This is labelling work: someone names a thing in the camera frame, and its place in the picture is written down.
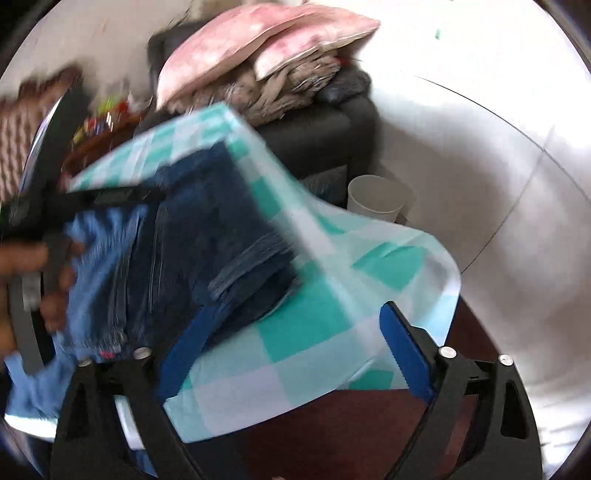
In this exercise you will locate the teal checked tablecloth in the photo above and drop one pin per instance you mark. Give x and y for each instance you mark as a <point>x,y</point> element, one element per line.
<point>300,332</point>

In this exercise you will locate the brown tufted headboard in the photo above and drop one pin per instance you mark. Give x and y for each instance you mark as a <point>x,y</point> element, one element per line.
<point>18,138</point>

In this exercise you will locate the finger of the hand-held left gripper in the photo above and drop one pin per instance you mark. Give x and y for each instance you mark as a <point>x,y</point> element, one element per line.
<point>111,196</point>

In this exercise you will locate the colourful bottles and packets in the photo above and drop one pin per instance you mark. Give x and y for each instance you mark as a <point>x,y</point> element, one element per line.
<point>101,120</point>

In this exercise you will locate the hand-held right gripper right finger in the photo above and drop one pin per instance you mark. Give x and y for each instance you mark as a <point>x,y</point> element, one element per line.
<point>406,355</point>

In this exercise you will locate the blue denim pants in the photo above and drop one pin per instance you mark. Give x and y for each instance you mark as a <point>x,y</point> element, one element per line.
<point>207,221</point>

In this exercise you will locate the wooden nightstand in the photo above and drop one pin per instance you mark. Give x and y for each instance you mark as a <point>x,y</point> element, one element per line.
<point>92,147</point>

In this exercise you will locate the black sofa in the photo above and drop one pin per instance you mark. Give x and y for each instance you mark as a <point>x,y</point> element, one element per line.
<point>323,134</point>

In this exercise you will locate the large pink pillow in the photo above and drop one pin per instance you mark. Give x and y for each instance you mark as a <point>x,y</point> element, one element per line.
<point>217,46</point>

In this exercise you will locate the white plastic bucket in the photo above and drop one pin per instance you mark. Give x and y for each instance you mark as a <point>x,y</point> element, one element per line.
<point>374,198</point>

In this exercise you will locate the person's left hand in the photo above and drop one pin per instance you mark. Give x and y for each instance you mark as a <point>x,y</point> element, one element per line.
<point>23,261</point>

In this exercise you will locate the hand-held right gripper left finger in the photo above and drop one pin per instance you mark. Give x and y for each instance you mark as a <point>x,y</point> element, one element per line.
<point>184,355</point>

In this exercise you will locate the grey striped blanket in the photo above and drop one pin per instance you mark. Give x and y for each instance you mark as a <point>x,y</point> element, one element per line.
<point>268,92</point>

